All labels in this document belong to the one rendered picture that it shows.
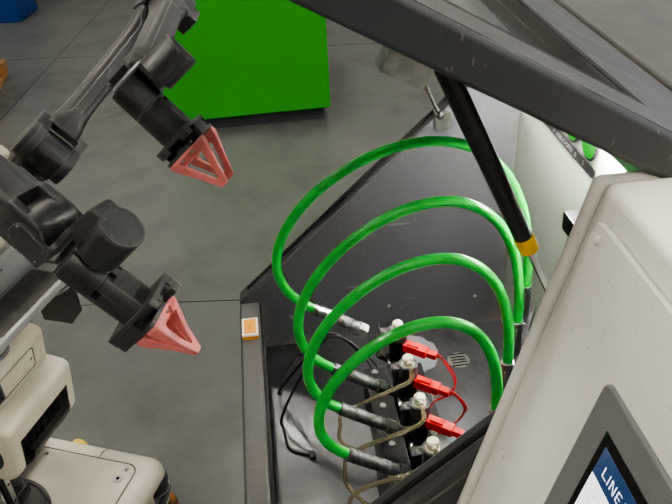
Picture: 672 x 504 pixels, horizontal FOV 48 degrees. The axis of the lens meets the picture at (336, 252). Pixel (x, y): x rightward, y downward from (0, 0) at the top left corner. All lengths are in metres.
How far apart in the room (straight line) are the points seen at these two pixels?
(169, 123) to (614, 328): 0.73
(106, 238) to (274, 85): 3.58
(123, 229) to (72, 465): 1.38
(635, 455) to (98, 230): 0.61
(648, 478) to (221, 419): 2.13
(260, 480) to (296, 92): 3.46
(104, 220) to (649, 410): 0.61
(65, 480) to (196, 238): 1.62
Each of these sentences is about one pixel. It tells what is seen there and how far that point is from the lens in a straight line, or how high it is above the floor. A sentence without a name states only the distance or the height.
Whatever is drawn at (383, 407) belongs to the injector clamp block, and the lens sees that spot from 1.22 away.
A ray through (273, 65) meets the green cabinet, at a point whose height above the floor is 0.37.
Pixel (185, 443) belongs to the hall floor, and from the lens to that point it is 2.57.
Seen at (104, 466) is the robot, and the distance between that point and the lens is 2.19.
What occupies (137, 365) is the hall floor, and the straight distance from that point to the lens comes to 2.89.
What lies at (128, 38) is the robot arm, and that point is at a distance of 1.58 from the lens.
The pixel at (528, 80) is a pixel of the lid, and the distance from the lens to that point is 0.59.
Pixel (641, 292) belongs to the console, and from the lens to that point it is 0.59.
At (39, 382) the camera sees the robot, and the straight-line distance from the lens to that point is 1.68.
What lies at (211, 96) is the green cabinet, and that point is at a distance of 4.45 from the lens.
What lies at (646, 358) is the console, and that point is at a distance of 0.59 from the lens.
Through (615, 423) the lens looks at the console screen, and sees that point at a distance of 0.61.
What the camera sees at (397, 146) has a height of 1.42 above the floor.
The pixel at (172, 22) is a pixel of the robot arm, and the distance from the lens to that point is 1.43.
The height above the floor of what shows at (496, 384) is 1.21.
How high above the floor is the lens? 1.86
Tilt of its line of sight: 34 degrees down
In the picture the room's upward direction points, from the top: 3 degrees counter-clockwise
